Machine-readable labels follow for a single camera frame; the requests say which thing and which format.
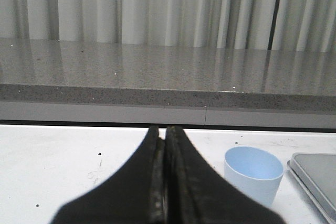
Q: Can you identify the grey stone counter ledge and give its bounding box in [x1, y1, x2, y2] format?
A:
[1, 38, 335, 129]

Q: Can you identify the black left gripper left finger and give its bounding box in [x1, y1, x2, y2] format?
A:
[52, 126, 165, 223]

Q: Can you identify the silver electronic kitchen scale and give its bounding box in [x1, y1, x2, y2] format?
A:
[287, 153, 335, 223]

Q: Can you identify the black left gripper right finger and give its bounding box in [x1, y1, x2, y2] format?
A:
[165, 126, 284, 223]

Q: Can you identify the light blue plastic cup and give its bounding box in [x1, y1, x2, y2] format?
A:
[224, 146, 284, 207]

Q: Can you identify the white pleated curtain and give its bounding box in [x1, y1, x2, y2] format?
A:
[1, 0, 335, 52]

